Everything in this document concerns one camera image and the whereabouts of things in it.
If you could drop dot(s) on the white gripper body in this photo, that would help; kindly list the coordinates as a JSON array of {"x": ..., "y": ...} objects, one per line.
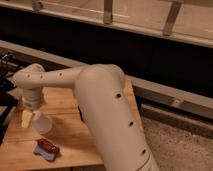
[{"x": 33, "y": 99}]

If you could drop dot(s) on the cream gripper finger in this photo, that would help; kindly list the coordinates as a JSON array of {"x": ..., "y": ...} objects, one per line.
[{"x": 26, "y": 118}]

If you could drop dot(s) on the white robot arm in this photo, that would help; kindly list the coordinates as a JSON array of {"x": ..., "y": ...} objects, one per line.
[{"x": 99, "y": 91}]

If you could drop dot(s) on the red toy car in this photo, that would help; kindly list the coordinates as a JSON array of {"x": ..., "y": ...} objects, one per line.
[{"x": 48, "y": 146}]

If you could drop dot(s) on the wooden board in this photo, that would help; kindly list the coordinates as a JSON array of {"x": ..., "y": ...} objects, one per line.
[{"x": 69, "y": 133}]

